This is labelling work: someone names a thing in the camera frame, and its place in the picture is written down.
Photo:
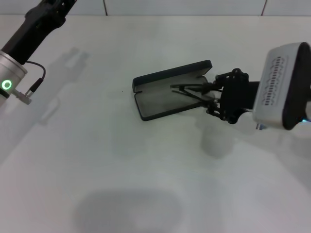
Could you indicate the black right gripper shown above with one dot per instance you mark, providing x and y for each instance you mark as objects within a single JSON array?
[{"x": 236, "y": 97}]

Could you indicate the black glasses case grey lining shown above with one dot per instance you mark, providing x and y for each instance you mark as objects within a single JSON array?
[{"x": 158, "y": 106}]

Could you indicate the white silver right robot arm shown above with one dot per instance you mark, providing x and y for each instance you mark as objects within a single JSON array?
[{"x": 307, "y": 106}]

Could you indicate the black thin-frame glasses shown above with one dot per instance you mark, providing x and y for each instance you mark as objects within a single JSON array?
[{"x": 189, "y": 91}]

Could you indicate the silver black right wrist camera box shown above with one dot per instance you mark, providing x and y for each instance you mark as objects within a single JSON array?
[{"x": 279, "y": 87}]

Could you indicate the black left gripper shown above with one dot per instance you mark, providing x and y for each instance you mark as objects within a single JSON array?
[{"x": 36, "y": 29}]

